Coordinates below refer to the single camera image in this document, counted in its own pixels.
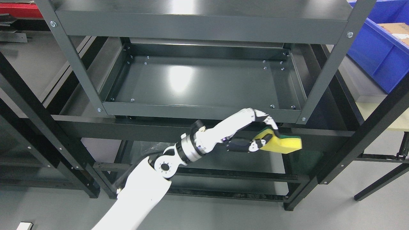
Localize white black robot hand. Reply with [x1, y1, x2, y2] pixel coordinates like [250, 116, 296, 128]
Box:
[193, 108, 281, 153]

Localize green yellow sponge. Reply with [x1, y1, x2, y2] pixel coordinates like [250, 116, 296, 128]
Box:
[254, 128, 303, 154]

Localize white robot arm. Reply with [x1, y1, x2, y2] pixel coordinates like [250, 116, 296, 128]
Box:
[92, 159, 171, 230]

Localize grey metal shelf unit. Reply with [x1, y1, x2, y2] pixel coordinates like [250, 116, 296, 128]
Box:
[35, 0, 375, 125]

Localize black metal shelf rack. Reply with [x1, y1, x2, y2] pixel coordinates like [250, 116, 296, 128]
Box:
[1, 31, 408, 211]

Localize blue plastic bin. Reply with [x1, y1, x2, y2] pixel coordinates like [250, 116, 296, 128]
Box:
[347, 0, 409, 93]

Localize cardboard box in bin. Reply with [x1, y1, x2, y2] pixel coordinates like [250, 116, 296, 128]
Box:
[378, 22, 409, 46]

